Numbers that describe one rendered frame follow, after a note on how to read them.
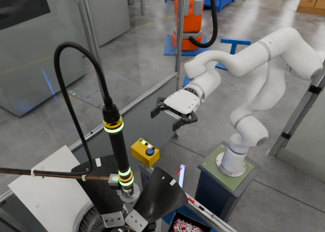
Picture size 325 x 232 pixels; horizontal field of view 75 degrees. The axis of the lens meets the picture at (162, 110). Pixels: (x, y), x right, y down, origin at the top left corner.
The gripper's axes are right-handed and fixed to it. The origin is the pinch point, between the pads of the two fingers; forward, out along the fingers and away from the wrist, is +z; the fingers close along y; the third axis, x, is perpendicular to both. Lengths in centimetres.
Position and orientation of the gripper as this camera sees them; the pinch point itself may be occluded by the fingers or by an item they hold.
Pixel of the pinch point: (163, 120)
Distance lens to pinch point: 68.8
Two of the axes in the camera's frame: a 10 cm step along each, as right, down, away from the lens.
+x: 0.1, -7.3, -6.9
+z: -6.4, 5.3, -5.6
